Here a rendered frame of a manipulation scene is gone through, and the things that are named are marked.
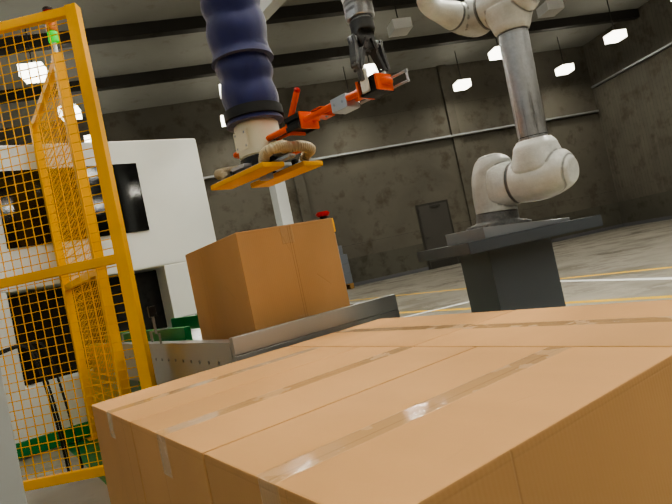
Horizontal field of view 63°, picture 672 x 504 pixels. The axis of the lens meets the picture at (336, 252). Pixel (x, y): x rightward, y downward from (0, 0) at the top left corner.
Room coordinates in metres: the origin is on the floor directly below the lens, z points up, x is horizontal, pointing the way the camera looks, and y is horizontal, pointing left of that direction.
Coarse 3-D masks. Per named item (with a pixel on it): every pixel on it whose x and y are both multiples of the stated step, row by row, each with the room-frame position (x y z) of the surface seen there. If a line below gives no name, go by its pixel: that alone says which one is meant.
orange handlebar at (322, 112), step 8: (384, 80) 1.61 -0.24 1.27; (392, 80) 1.63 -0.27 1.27; (352, 96) 1.70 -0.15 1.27; (328, 104) 1.77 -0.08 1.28; (312, 112) 1.83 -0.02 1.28; (320, 112) 1.80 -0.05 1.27; (328, 112) 1.83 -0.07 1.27; (304, 120) 1.86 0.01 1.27; (312, 120) 1.89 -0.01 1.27; (272, 136) 1.99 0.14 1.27; (296, 152) 2.32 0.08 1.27
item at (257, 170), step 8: (256, 160) 1.96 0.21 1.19; (248, 168) 1.93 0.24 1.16; (256, 168) 1.89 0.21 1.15; (264, 168) 1.90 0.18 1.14; (272, 168) 1.93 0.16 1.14; (232, 176) 2.00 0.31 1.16; (240, 176) 1.97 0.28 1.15; (248, 176) 1.98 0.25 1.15; (256, 176) 2.01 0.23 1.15; (216, 184) 2.08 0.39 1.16; (224, 184) 2.05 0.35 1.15; (232, 184) 2.07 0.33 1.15; (240, 184) 2.11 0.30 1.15
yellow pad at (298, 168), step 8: (296, 160) 2.10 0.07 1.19; (288, 168) 2.06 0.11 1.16; (296, 168) 2.04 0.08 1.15; (304, 168) 2.05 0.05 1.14; (312, 168) 2.09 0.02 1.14; (280, 176) 2.12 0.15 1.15; (288, 176) 2.15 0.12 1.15; (256, 184) 2.21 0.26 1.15; (264, 184) 2.22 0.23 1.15; (272, 184) 2.26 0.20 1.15
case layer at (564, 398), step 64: (384, 320) 1.93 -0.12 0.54; (448, 320) 1.59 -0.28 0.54; (512, 320) 1.36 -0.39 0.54; (576, 320) 1.18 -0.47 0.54; (640, 320) 1.05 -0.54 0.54; (192, 384) 1.42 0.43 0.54; (256, 384) 1.23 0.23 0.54; (320, 384) 1.09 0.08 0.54; (384, 384) 0.97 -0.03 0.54; (448, 384) 0.88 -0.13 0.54; (512, 384) 0.80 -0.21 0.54; (576, 384) 0.74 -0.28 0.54; (640, 384) 0.73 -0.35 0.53; (128, 448) 1.17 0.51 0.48; (192, 448) 0.83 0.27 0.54; (256, 448) 0.76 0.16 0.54; (320, 448) 0.70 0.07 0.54; (384, 448) 0.65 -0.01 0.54; (448, 448) 0.61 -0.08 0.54; (512, 448) 0.58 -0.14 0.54; (576, 448) 0.63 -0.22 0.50; (640, 448) 0.71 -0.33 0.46
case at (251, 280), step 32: (288, 224) 2.01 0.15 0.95; (320, 224) 2.08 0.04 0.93; (192, 256) 2.32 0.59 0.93; (224, 256) 2.02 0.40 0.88; (256, 256) 1.93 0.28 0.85; (288, 256) 1.99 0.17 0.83; (320, 256) 2.07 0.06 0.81; (192, 288) 2.39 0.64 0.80; (224, 288) 2.07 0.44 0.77; (256, 288) 1.92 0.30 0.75; (288, 288) 1.98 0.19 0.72; (320, 288) 2.05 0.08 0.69; (224, 320) 2.13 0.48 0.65; (256, 320) 1.90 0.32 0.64; (288, 320) 1.97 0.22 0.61
